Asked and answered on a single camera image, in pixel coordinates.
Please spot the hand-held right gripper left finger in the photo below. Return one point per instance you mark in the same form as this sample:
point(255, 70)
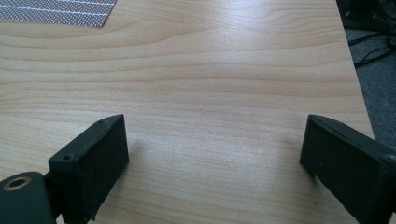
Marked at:
point(88, 165)

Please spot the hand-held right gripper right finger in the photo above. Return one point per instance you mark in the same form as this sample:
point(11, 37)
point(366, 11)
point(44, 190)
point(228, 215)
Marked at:
point(348, 161)

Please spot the black stand base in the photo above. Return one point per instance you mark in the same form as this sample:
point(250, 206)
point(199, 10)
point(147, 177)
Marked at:
point(364, 14)

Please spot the grey woven striped cloth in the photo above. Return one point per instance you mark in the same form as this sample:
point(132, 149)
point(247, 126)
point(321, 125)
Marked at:
point(57, 11)

